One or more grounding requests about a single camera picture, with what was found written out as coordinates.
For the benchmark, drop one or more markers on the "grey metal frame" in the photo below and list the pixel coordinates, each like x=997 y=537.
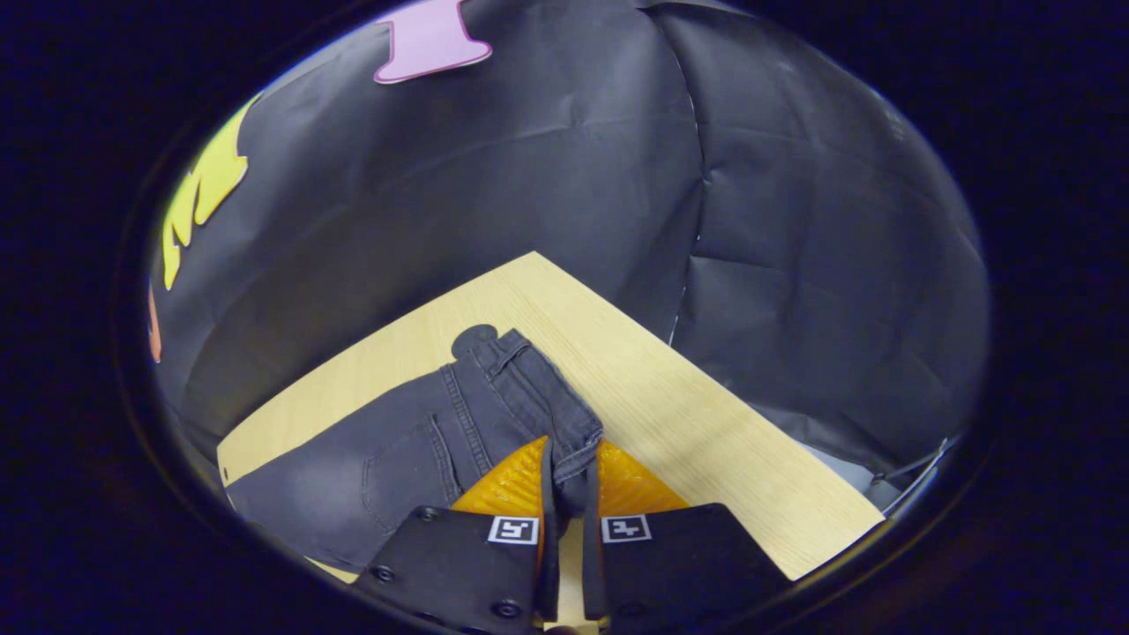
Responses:
x=917 y=481

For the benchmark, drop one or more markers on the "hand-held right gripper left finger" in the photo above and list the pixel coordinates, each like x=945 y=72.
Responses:
x=450 y=564

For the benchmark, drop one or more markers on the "black jeans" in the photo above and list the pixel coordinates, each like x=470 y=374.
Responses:
x=414 y=441

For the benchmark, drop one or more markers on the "black backdrop cloth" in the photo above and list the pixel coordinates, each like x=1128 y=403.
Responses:
x=529 y=176

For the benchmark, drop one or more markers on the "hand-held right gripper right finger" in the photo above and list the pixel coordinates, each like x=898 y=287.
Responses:
x=688 y=564

